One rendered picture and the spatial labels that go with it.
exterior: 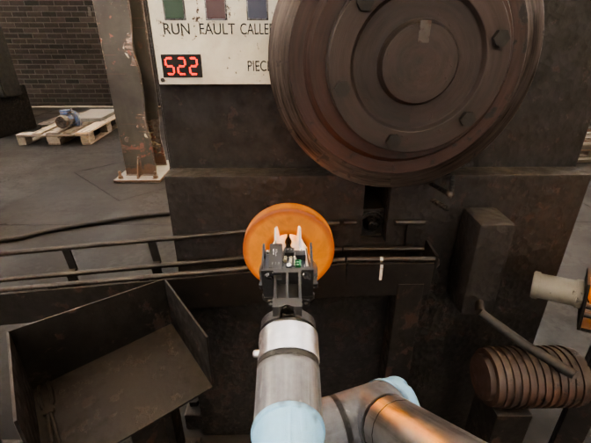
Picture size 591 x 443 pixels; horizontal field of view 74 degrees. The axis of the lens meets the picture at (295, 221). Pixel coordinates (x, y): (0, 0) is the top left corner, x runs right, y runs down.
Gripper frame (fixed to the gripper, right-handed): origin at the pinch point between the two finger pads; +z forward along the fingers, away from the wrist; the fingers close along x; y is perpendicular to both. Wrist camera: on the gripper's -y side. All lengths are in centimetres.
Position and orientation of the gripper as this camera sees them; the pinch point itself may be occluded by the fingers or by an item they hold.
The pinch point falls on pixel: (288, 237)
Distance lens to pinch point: 67.0
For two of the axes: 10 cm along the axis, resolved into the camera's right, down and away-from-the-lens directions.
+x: -10.0, 0.2, 0.0
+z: -0.1, -6.6, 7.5
